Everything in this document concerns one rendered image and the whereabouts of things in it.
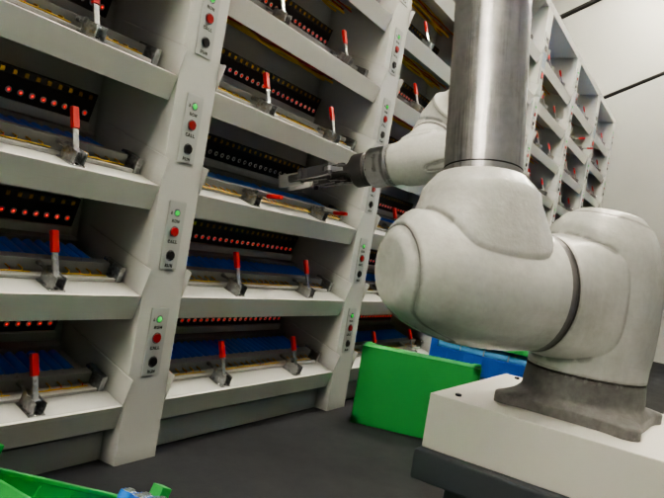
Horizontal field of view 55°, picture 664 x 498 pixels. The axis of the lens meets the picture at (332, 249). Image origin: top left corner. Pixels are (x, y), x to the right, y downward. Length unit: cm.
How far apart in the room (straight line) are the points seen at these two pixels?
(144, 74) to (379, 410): 100
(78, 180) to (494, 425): 69
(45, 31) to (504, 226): 68
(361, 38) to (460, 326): 121
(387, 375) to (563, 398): 83
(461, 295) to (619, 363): 25
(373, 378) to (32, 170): 100
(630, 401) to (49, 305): 82
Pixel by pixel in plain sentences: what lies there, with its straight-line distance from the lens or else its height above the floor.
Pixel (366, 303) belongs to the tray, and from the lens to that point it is 180.
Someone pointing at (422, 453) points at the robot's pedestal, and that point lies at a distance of 86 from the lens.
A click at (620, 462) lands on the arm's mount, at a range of 80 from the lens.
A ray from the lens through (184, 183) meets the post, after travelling 117.
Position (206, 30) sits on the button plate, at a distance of 121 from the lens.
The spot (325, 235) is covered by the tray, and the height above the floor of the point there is 46.
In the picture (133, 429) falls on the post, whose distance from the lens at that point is 121.
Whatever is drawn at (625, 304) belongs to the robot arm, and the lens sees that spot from 86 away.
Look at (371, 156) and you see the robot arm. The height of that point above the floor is 64.
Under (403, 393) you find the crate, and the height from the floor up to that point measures 10.
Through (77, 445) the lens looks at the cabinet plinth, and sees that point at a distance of 120.
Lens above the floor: 44
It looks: level
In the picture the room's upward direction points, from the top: 9 degrees clockwise
